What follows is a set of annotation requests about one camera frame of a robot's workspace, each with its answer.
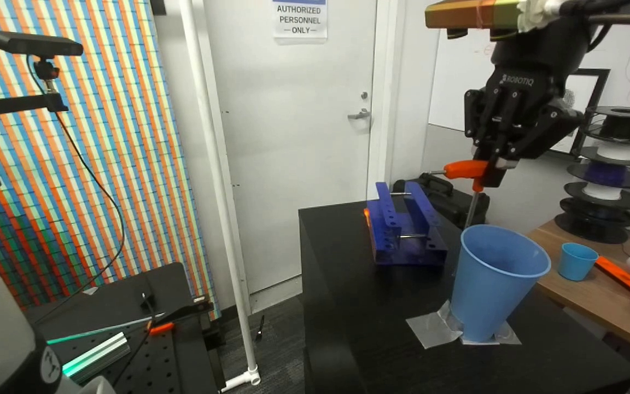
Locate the black breadboard table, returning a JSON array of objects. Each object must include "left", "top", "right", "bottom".
[{"left": 21, "top": 261, "right": 219, "bottom": 394}]

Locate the thin white pole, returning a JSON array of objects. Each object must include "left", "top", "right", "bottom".
[{"left": 174, "top": 0, "right": 266, "bottom": 392}]

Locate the large blue cup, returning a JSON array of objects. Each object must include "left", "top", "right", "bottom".
[{"left": 448, "top": 223, "right": 554, "bottom": 345}]

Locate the blue and orange toolbox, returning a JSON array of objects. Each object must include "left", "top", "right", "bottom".
[{"left": 367, "top": 180, "right": 451, "bottom": 269}]

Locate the black carrying case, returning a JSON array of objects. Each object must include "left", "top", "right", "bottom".
[{"left": 389, "top": 170, "right": 493, "bottom": 230}]

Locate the small blue cup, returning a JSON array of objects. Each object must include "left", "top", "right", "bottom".
[{"left": 557, "top": 241, "right": 603, "bottom": 284}]

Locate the black cabinet table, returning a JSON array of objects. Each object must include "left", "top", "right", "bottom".
[{"left": 298, "top": 194, "right": 630, "bottom": 394}]

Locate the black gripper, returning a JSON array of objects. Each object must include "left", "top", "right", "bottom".
[{"left": 464, "top": 31, "right": 589, "bottom": 166}]

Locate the authorized personnel sign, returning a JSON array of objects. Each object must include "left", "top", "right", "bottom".
[{"left": 271, "top": 0, "right": 331, "bottom": 42}]

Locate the black camera cable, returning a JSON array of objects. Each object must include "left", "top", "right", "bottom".
[{"left": 28, "top": 54, "right": 129, "bottom": 289}]

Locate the stack of filament spools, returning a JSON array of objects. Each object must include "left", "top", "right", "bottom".
[{"left": 554, "top": 103, "right": 630, "bottom": 244}]

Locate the white door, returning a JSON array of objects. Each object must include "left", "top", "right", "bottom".
[{"left": 203, "top": 0, "right": 386, "bottom": 294}]

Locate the shiny brown bar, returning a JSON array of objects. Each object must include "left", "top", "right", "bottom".
[{"left": 423, "top": 0, "right": 547, "bottom": 37}]

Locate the black and orange clamp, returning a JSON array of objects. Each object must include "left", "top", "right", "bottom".
[{"left": 145, "top": 316, "right": 180, "bottom": 338}]

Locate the silver door handle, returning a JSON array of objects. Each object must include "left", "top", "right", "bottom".
[{"left": 346, "top": 88, "right": 374, "bottom": 125}]

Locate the black stereo camera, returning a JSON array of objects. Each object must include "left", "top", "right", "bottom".
[{"left": 0, "top": 27, "right": 85, "bottom": 58}]

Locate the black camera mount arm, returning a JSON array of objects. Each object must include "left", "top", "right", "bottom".
[{"left": 0, "top": 91, "right": 70, "bottom": 120}]

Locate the wooden desk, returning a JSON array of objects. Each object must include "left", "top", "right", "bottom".
[{"left": 525, "top": 218, "right": 630, "bottom": 362}]

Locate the shiny metal bar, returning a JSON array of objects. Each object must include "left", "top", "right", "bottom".
[{"left": 43, "top": 313, "right": 158, "bottom": 383}]

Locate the grey cloth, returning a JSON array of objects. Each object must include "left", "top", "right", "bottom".
[{"left": 406, "top": 298, "right": 523, "bottom": 351}]

